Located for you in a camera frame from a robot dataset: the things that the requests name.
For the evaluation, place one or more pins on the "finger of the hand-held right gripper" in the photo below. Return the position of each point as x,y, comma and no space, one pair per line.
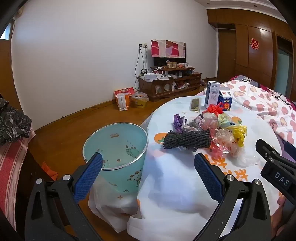
262,146
290,148

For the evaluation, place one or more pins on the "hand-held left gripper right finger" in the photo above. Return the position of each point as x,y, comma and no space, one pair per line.
208,176

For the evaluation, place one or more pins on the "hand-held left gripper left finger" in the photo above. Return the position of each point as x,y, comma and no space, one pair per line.
89,178

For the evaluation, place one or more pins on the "clear plastic bag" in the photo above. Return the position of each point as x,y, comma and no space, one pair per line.
245,157

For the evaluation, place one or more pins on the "yellow ribbon bow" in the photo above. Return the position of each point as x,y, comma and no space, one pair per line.
240,135

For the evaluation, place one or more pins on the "pinkish clear plastic wrap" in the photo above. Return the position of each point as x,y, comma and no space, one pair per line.
223,139

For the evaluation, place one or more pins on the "light blue trash bin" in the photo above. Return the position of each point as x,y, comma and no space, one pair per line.
129,166

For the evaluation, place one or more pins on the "pale green wrapper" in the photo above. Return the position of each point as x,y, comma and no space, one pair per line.
226,120

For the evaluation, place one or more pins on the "pink translucent plastic bag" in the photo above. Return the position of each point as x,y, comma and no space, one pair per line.
209,121

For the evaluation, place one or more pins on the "grey patterned bag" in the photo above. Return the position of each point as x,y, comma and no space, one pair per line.
195,122

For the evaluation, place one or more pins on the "red plastic wrapper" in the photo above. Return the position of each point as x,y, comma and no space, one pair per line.
214,109

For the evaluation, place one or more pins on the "purple wrapper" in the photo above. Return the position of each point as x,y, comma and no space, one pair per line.
179,122

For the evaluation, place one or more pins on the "person's right hand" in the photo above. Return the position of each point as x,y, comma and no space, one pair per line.
281,201

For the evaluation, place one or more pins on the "white orange print tablecloth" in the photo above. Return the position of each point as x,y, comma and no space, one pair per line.
175,166

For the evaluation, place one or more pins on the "heart print quilt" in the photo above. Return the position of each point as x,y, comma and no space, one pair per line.
261,102

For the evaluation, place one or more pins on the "blue gable carton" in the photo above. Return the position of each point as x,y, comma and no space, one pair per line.
225,102

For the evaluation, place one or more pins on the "white blue milk carton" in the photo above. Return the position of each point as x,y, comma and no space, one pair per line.
211,95

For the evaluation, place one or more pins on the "dark green packet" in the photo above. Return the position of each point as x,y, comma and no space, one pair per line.
195,104

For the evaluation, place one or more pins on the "pink striped cloth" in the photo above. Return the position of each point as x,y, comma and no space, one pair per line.
11,166

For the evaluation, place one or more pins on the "orange white paper bag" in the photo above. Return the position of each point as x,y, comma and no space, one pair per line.
122,102

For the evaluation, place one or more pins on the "yellow bucket in plastic bag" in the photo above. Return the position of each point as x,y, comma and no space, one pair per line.
139,100

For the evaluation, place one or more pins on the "wooden television stand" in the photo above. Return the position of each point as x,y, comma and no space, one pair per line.
185,85

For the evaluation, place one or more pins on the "dark patterned clothing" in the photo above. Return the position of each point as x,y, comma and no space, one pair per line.
11,122

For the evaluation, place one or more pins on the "red paper decoration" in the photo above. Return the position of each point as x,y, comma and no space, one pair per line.
254,44

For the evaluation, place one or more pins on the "white mug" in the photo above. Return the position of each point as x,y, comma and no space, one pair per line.
187,65

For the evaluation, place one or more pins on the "wooden wardrobe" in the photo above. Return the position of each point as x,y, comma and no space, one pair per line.
261,34

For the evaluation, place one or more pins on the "white flat box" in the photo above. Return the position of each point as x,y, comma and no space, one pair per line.
152,77

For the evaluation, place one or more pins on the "black television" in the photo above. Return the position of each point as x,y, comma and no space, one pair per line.
161,61

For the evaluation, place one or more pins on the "wooden door with window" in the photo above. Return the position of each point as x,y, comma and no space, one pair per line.
5,69

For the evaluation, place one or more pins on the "wall socket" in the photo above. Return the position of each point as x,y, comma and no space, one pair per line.
143,45

